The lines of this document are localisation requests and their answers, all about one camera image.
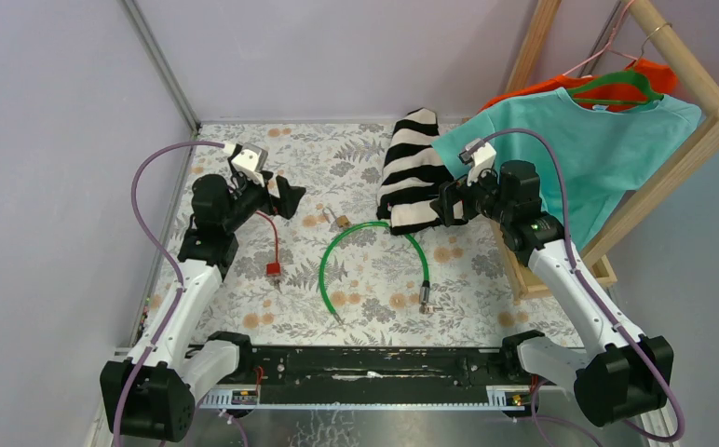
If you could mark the black white striped cloth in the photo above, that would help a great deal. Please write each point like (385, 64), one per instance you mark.
(412, 175)

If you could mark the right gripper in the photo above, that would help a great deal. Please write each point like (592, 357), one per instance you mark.
(451, 193)

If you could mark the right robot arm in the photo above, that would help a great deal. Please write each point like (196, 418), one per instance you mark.
(621, 371)

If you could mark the pink hanger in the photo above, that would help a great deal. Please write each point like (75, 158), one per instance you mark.
(604, 43)

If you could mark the cable lock keys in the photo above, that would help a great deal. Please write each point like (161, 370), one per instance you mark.
(429, 309)

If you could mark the brass padlock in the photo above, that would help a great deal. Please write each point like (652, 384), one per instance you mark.
(336, 222)

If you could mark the teal t-shirt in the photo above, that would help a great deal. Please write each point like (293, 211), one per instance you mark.
(587, 159)

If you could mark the red cable lock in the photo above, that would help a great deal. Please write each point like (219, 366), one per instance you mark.
(273, 270)

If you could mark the green hanger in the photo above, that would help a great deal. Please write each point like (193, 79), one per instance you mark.
(622, 88)

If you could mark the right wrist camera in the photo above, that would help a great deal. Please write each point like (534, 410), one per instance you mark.
(479, 155)

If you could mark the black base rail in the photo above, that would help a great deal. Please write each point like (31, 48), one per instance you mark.
(364, 378)

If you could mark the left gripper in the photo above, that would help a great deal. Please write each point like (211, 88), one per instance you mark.
(287, 204)

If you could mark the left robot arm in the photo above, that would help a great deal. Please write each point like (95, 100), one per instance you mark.
(153, 392)

